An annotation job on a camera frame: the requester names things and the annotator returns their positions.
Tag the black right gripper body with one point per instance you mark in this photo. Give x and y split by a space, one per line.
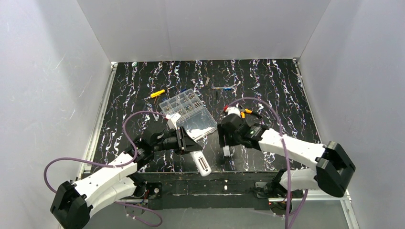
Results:
225 132

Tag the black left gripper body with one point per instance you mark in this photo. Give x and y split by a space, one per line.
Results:
181 140

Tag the white battery cover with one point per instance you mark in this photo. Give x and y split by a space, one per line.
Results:
226 151

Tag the white remote control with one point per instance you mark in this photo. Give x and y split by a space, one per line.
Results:
201 163

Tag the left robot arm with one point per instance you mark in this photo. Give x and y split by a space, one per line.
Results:
76 202

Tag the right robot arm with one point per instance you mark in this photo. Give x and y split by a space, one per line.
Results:
328 167

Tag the orange black pliers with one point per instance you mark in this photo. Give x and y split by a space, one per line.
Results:
245 111

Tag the clear plastic organizer box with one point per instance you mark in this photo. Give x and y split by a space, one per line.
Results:
194 116

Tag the blue silver wrench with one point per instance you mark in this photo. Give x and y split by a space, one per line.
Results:
226 88

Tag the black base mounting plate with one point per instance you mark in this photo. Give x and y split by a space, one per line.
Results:
217 190

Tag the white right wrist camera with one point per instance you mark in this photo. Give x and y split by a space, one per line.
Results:
229 110

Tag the yellow handled screwdriver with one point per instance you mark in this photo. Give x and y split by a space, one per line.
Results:
158 93

